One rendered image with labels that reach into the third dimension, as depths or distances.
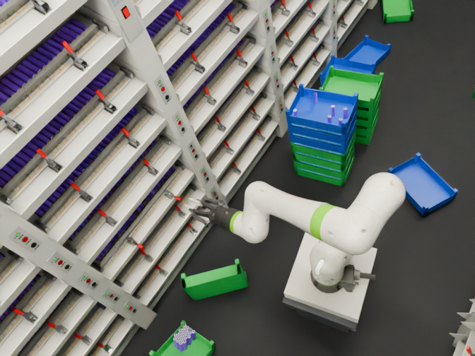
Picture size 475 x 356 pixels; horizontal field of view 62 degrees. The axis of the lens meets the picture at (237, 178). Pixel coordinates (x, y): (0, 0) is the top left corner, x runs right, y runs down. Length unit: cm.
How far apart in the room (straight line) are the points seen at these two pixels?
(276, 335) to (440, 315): 76
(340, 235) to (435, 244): 115
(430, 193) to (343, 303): 92
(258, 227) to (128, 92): 67
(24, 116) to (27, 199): 26
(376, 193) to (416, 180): 123
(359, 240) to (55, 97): 96
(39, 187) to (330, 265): 103
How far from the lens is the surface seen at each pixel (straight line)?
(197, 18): 168
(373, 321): 209
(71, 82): 131
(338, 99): 211
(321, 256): 154
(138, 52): 144
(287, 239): 223
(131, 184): 171
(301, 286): 177
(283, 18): 224
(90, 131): 142
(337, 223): 118
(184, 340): 208
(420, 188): 241
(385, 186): 123
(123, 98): 147
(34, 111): 129
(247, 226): 147
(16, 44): 120
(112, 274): 180
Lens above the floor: 202
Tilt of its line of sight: 54 degrees down
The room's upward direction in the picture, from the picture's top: 21 degrees counter-clockwise
